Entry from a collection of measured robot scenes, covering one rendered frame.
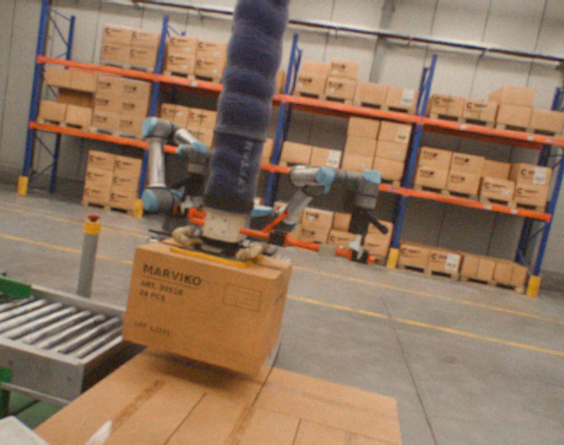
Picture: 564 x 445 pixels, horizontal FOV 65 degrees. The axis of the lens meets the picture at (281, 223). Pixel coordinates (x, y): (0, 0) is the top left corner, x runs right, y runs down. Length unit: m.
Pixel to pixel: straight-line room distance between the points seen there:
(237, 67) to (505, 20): 9.87
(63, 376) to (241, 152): 1.15
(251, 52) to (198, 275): 0.92
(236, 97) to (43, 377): 1.37
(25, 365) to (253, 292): 0.99
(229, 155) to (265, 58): 0.41
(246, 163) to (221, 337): 0.71
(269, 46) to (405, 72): 8.93
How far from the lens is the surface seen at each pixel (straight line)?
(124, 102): 10.24
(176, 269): 1.86
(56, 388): 2.12
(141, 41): 10.34
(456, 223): 10.75
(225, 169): 1.87
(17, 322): 2.57
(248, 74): 1.89
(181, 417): 1.81
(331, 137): 10.45
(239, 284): 1.78
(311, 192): 2.28
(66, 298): 2.80
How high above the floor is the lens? 1.48
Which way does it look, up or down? 6 degrees down
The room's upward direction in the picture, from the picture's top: 10 degrees clockwise
